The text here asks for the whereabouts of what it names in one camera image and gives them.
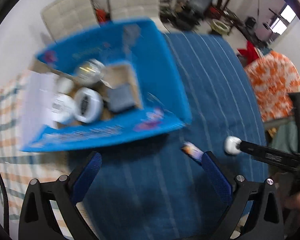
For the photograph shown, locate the left white padded chair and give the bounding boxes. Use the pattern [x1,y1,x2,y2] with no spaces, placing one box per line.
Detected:
[41,0,98,41]

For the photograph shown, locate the waste bin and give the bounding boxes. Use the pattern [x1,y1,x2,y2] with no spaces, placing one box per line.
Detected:
[209,19,230,36]

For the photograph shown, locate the small white rounded case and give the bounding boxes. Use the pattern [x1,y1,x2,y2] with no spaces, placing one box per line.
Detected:
[224,136,242,155]

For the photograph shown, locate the white jar with logo lid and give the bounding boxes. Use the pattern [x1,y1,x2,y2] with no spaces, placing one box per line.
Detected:
[51,93,76,125]

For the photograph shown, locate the white jar with black lid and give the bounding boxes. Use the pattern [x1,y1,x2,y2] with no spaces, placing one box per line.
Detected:
[74,87,103,124]

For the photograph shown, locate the black cable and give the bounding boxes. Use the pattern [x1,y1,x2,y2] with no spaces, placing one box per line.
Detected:
[0,152,10,234]

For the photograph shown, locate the red cloth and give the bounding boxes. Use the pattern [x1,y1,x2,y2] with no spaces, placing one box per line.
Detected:
[237,41,260,65]

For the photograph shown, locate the small colourful tube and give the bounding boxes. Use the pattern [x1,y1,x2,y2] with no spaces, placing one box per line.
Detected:
[181,141,204,163]

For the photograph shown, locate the blue cardboard box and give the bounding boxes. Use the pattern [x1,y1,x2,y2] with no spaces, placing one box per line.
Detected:
[20,18,192,152]

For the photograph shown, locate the orange floral cushion chair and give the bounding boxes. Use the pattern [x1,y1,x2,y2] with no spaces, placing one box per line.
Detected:
[244,50,300,122]

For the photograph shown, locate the small silver lid jar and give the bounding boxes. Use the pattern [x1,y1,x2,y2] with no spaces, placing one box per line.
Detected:
[56,77,75,94]

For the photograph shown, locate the black weight bench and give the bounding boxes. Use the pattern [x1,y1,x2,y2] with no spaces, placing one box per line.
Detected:
[160,0,213,31]

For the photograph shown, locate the grey square box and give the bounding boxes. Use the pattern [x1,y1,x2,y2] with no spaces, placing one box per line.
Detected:
[107,83,136,113]

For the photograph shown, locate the silver round tin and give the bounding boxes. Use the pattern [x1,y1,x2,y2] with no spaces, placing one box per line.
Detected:
[74,59,106,87]

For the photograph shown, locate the plaid and blue tablecloth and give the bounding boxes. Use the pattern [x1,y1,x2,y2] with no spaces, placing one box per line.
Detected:
[0,33,268,239]

